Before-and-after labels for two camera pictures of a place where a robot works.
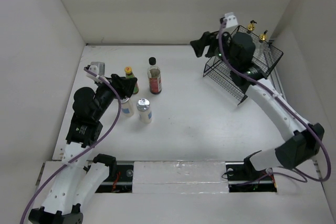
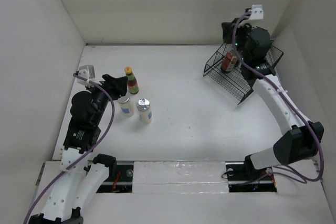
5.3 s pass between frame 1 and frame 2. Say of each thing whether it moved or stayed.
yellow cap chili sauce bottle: stayed
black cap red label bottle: moved
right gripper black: moved
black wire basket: stayed
